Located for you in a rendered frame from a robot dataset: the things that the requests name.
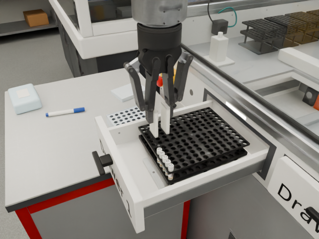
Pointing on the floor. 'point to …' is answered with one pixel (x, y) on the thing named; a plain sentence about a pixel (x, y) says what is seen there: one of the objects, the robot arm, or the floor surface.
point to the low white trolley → (73, 166)
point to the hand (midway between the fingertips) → (159, 119)
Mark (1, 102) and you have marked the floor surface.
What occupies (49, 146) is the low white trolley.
